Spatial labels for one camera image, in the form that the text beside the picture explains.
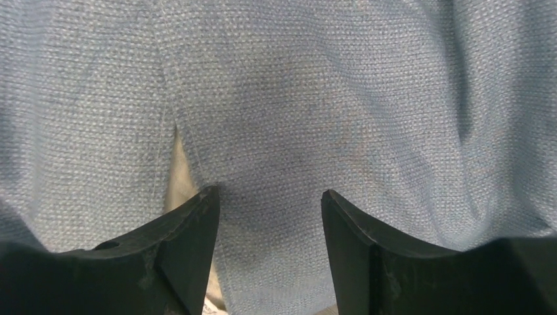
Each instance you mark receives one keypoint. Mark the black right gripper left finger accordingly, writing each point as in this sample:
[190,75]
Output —
[161,267]

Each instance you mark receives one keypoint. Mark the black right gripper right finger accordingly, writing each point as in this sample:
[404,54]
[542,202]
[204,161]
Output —
[378,269]

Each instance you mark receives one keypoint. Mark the cream pillow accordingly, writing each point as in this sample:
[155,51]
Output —
[181,188]

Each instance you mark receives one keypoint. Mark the blue pillowcase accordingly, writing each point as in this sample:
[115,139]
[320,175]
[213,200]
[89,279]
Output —
[437,117]

